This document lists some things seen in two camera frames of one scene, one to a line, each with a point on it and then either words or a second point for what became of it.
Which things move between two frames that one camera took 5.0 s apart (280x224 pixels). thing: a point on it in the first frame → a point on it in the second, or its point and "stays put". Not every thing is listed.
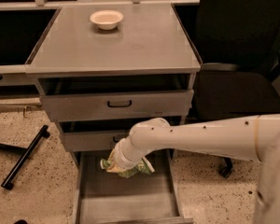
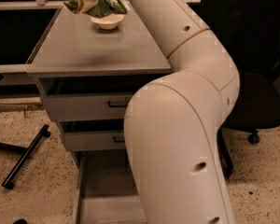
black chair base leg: (26, 152) stays put
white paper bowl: (106, 19) stays put
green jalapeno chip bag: (129, 173) → (106, 4)
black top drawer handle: (119, 105) stays put
